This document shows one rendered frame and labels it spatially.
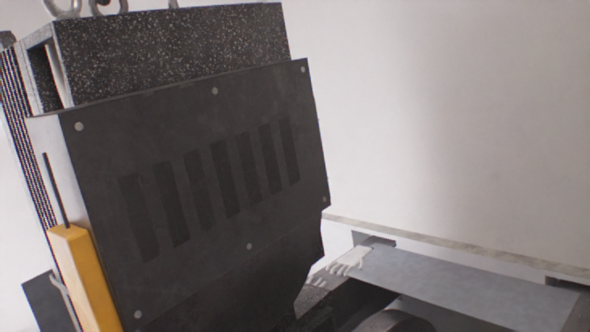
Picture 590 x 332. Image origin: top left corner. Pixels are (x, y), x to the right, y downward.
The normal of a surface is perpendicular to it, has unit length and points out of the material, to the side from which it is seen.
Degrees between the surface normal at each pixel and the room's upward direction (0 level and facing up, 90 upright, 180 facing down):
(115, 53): 90
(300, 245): 90
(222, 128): 90
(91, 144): 90
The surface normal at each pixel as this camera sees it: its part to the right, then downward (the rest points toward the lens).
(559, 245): -0.72, 0.30
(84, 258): 0.76, 0.04
